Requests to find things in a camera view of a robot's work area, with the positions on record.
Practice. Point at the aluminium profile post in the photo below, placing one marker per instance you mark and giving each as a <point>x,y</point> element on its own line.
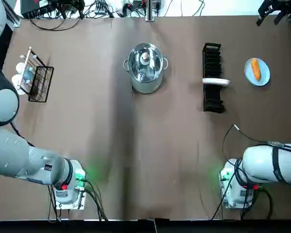
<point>151,12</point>
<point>13,14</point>

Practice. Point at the white plate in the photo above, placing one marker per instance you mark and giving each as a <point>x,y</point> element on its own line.
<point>215,81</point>

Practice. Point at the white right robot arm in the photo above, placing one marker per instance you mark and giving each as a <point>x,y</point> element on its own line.
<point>257,162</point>

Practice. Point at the black box device red logo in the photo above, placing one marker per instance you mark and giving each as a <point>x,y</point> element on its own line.
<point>35,8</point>

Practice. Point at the glass pot lid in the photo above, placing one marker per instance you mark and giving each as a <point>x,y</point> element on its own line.
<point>135,63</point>

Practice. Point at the black power brick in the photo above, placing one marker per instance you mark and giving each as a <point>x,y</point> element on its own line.
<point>70,6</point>

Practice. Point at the stainless steel pot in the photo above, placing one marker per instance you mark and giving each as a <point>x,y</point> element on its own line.
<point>148,86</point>

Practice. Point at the orange corn cob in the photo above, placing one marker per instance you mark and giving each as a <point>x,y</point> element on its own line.
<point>256,69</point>

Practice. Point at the white cup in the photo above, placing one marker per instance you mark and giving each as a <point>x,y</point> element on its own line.
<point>17,80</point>

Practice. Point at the black slotted dish rack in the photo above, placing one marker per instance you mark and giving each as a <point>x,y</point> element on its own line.
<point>212,99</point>

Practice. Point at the grey usb hub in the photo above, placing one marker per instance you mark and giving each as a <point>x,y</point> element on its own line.
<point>103,9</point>

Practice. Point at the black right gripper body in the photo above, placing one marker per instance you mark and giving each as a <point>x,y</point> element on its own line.
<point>279,3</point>

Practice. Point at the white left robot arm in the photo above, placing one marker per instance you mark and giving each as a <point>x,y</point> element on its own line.
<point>14,155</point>

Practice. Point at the light blue cup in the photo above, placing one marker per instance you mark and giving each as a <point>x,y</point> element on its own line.
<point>27,74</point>

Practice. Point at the light blue plate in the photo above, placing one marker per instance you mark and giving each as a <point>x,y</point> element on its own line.
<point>264,72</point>

